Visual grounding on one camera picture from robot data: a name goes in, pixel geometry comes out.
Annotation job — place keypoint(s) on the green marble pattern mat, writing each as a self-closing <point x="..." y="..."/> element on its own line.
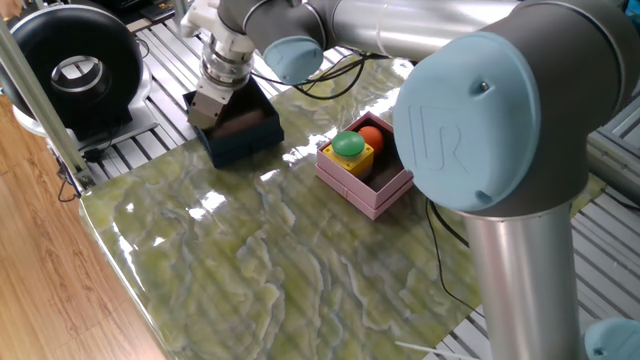
<point x="250" y="260"/>

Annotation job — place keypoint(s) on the dark blue box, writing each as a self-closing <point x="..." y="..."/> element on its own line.
<point x="250" y="140"/>

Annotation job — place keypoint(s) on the orange mini basketball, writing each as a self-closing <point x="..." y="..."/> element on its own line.
<point x="372" y="137"/>

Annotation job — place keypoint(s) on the small aluminium bracket post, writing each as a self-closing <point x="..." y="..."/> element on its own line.
<point x="179" y="7"/>

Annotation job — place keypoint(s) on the pink open box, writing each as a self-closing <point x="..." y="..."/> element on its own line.
<point x="372" y="192"/>

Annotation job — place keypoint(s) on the white zip tie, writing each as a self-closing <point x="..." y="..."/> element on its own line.
<point x="435" y="351"/>

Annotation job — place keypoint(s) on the yellow box green push button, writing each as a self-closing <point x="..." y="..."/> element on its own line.
<point x="347" y="150"/>

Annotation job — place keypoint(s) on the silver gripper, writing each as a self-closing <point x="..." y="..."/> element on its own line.
<point x="207" y="112"/>

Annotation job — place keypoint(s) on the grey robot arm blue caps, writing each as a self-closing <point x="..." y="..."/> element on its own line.
<point x="500" y="120"/>

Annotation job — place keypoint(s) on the aluminium frame post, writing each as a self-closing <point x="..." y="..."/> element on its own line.
<point x="40" y="105"/>

